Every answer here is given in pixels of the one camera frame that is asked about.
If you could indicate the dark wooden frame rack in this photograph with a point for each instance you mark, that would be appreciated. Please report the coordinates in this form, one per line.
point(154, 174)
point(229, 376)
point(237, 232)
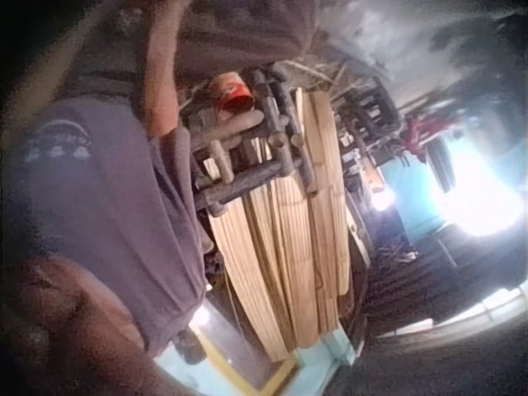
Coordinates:
point(247, 173)

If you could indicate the red tin can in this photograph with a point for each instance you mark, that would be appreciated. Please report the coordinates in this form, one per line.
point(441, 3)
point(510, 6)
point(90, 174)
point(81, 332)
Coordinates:
point(235, 97)

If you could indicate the dark corrugated sheet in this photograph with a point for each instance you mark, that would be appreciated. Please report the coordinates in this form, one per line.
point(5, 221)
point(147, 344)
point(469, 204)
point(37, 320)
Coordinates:
point(420, 280)

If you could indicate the cluttered dark wooden rack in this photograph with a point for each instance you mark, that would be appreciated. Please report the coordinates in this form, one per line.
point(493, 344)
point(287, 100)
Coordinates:
point(367, 119)

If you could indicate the yellow framed panel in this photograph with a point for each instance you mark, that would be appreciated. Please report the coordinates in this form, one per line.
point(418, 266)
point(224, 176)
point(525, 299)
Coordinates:
point(243, 371)

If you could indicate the bundle of pale bamboo strips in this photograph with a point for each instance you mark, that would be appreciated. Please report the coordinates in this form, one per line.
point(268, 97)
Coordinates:
point(284, 264)

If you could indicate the red hanging cloth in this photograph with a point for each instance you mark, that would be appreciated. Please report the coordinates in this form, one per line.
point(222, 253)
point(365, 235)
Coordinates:
point(425, 132)

